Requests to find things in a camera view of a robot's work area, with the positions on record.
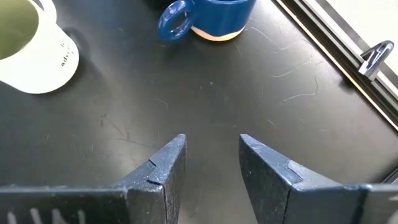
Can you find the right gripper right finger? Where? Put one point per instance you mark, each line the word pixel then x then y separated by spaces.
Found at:
pixel 280 193

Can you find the black table mat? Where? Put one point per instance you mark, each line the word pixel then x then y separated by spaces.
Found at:
pixel 199 93

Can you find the black aluminium table frame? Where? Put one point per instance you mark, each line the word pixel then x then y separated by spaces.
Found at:
pixel 326 34

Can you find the metal frame bracket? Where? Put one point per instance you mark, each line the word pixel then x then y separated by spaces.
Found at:
pixel 374 57

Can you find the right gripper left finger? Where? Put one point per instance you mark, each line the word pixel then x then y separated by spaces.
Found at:
pixel 155 193

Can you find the white mug with green inside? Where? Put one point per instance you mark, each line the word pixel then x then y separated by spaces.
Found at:
pixel 40 62

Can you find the glossy dark blue mug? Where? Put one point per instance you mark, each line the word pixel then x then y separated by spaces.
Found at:
pixel 217 18

